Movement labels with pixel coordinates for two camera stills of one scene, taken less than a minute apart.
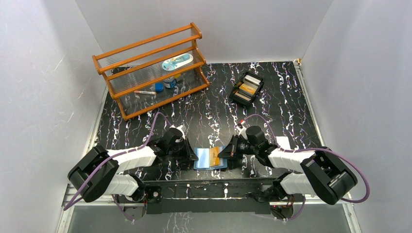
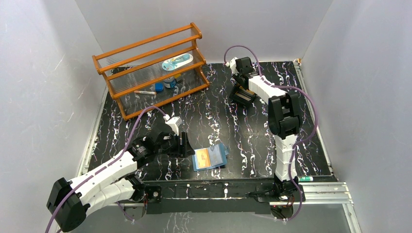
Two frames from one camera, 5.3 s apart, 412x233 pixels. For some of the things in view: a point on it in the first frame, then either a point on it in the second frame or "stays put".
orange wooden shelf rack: [145, 74] stays put
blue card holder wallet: [203, 161] stays put
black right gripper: [231, 151] -> [239, 74]
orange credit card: [214, 159] -> [203, 158]
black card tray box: [246, 89] stays put
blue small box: [159, 87] stays put
